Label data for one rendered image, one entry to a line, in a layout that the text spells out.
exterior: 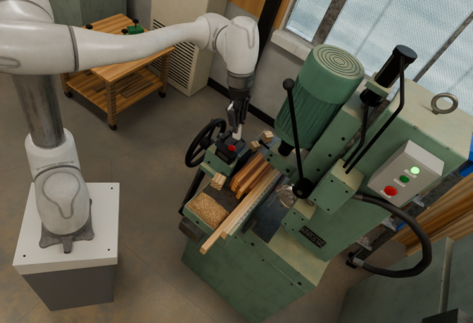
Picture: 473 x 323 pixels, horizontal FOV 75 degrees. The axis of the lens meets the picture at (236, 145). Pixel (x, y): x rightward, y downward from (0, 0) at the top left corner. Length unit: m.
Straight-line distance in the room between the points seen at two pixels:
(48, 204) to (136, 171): 1.24
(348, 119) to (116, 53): 0.65
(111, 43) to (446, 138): 0.84
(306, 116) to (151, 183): 1.52
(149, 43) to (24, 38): 0.27
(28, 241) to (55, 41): 0.83
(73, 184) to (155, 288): 1.02
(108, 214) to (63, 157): 0.31
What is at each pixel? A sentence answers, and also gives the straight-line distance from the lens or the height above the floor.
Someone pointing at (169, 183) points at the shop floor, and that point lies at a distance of 2.29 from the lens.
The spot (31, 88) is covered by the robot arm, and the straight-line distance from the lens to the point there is 1.03.
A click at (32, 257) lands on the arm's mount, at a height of 0.70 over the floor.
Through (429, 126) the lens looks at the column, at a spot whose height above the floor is 1.52.
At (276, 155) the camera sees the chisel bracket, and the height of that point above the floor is 1.06.
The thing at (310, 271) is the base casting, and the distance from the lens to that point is 1.35.
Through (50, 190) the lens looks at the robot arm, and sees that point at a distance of 1.15.
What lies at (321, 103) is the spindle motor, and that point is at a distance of 0.95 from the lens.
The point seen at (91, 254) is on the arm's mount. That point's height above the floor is 0.69.
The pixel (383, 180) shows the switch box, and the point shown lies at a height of 1.37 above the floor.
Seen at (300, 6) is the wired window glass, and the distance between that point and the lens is 2.48.
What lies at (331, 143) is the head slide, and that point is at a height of 1.30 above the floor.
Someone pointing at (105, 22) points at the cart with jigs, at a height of 0.53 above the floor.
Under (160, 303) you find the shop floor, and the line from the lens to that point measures 1.98.
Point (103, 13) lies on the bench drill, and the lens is 3.17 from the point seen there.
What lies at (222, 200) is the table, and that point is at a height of 0.90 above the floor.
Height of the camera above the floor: 1.93
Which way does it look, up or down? 47 degrees down
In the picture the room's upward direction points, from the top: 23 degrees clockwise
